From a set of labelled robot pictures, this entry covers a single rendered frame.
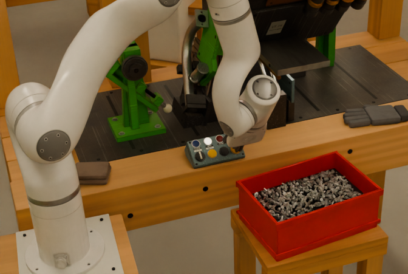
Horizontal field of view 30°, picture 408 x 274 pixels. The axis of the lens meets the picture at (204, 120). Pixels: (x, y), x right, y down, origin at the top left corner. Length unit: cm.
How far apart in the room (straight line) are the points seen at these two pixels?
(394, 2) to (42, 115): 166
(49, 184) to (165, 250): 160
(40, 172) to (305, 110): 97
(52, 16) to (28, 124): 410
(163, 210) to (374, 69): 94
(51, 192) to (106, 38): 37
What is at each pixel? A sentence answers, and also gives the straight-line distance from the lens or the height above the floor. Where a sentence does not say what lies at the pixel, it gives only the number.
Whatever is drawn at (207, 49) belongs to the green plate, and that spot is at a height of 112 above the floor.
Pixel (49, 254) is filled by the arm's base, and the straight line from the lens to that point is 181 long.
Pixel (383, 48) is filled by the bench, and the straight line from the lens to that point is 286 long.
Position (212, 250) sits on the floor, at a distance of 323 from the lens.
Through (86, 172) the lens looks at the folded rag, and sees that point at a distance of 207.
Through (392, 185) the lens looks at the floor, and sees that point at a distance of 366.
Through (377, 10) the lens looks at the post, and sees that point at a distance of 290.
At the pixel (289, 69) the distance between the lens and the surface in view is 211.
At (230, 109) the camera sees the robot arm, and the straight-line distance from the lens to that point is 177.
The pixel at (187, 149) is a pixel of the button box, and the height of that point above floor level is 93.
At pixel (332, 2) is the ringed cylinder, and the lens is 211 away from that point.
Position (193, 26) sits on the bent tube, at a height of 117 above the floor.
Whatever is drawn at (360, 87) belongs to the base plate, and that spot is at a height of 90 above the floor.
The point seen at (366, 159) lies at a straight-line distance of 232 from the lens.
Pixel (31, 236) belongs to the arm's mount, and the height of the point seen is 88.
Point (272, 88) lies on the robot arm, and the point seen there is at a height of 121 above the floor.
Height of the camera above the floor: 205
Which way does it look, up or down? 30 degrees down
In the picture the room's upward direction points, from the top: 2 degrees counter-clockwise
